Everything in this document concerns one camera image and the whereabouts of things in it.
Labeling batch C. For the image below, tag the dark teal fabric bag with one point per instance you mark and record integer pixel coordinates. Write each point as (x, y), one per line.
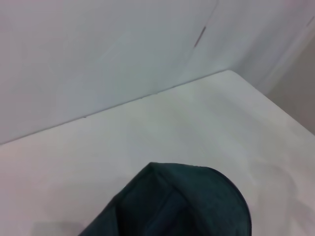
(177, 204)

